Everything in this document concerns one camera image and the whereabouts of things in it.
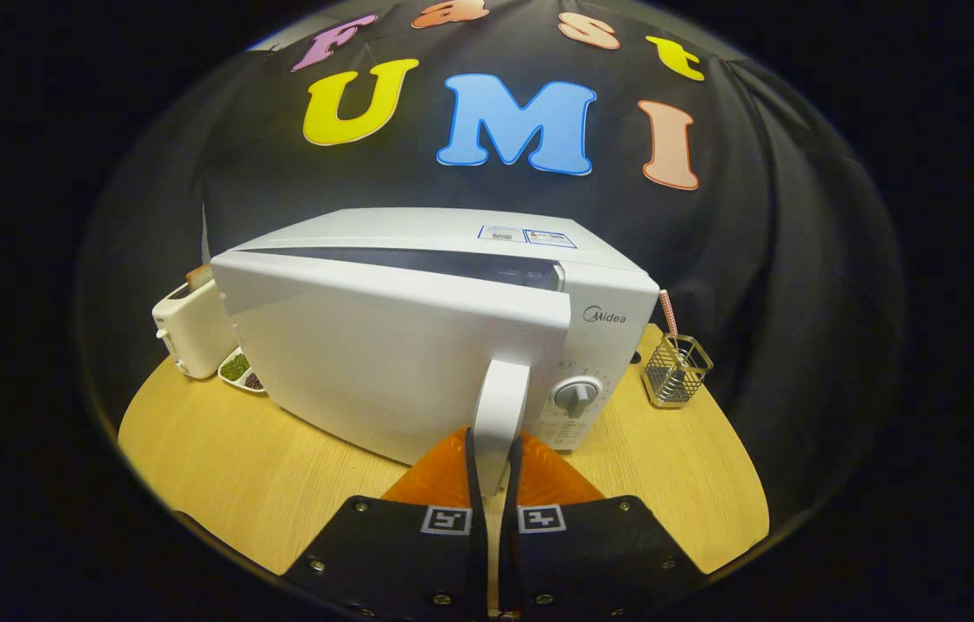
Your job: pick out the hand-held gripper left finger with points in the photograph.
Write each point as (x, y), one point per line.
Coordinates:
(476, 501)

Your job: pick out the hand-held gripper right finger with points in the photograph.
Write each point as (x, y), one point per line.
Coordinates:
(510, 501)

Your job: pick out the white microwave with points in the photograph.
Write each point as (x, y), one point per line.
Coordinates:
(383, 363)

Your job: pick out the pink striped straw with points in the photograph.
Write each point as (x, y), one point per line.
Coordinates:
(668, 311)

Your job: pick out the white divided bean dish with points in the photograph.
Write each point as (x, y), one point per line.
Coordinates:
(236, 367)

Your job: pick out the cream toaster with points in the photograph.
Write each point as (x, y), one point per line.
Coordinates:
(193, 333)

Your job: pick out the toast slice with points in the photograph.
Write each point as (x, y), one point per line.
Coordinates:
(200, 276)

